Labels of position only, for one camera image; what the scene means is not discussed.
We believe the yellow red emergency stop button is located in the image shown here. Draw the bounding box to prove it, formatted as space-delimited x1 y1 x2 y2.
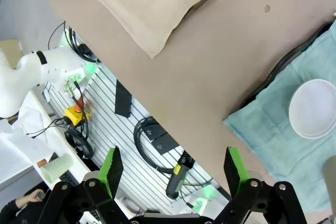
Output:
64 95 91 127

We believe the seated operator hand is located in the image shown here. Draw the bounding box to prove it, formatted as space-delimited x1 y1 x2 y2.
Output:
15 189 46 208

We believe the slotted aluminium base platform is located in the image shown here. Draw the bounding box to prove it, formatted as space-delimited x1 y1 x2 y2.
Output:
43 26 233 224

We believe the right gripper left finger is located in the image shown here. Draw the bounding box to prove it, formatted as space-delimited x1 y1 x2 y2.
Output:
38 145 132 224

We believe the white operator desk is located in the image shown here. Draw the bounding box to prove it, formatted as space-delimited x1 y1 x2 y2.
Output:
0 90 91 192

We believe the teal green cloth mat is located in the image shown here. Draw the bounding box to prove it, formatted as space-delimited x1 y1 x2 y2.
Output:
222 20 336 213

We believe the black serving tray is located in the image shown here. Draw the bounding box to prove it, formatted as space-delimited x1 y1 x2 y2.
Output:
239 20 334 109

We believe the large black cable coil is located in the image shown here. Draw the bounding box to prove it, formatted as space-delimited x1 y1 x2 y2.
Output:
133 115 184 175

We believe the small black cable coil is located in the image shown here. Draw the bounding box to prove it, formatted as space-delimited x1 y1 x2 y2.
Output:
64 126 95 159

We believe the pale green plastic cup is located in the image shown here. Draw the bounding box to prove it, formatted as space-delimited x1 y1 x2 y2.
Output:
40 153 74 183

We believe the operator black sleeve arm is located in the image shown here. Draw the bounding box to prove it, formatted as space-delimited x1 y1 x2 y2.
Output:
0 197 53 224

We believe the black keyboard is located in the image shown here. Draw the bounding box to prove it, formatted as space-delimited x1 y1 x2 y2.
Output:
48 152 79 185

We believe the black mounting bracket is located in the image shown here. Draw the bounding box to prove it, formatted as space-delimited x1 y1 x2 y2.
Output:
152 132 180 156
143 123 165 141

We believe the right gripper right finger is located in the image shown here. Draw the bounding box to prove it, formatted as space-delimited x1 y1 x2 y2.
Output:
213 145 308 224

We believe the beige cloth mat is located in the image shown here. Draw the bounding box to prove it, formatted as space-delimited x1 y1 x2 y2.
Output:
67 0 228 59

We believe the black yellow handheld controller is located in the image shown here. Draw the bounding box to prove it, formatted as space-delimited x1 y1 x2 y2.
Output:
165 151 195 200

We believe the grey white bowl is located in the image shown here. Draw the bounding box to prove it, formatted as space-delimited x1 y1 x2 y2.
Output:
288 79 336 140

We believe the black base cable bundle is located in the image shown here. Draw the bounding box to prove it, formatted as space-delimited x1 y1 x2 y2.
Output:
48 20 102 64

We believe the black rectangular plate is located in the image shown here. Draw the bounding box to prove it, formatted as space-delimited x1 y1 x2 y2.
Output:
114 79 133 119

